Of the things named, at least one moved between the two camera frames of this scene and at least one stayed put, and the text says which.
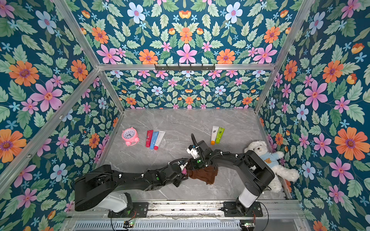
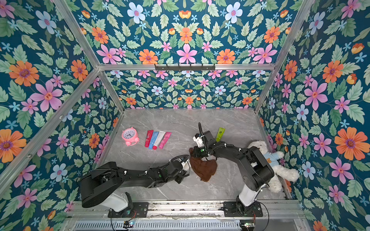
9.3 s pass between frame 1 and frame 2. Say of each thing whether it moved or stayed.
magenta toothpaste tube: stayed
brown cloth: moved
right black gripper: moved
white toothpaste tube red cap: stayed
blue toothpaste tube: stayed
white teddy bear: stayed
